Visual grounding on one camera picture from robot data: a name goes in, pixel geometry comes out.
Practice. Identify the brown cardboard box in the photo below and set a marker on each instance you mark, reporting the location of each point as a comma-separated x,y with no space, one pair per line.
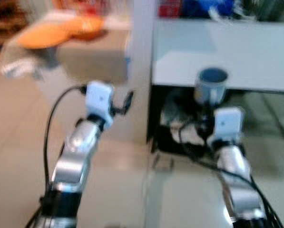
94,57

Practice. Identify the white table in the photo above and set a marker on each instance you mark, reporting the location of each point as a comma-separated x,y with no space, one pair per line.
227,52

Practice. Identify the red package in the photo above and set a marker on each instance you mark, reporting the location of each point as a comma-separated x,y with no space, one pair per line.
169,8

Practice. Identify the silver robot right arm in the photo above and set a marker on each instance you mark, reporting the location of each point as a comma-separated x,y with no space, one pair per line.
234,164

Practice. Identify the blue package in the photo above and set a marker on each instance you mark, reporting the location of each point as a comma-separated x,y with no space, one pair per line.
208,7

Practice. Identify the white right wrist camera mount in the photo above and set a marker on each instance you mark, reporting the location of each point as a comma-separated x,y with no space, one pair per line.
228,123

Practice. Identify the orange flat item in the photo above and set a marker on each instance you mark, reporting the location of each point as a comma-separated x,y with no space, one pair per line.
51,33

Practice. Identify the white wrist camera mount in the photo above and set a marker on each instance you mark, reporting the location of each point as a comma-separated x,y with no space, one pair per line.
99,99
228,123

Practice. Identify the black and white bundle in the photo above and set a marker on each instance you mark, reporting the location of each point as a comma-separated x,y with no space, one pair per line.
172,121

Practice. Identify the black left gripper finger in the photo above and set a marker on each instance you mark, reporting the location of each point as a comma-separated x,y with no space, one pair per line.
128,102

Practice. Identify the clear plastic bag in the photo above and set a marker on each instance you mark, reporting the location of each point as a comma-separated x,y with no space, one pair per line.
18,66

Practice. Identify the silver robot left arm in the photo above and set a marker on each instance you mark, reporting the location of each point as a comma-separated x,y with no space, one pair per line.
75,156

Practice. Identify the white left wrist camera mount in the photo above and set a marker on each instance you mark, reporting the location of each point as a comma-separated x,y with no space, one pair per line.
99,99

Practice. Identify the grey round cup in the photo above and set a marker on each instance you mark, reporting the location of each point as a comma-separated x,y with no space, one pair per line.
211,88

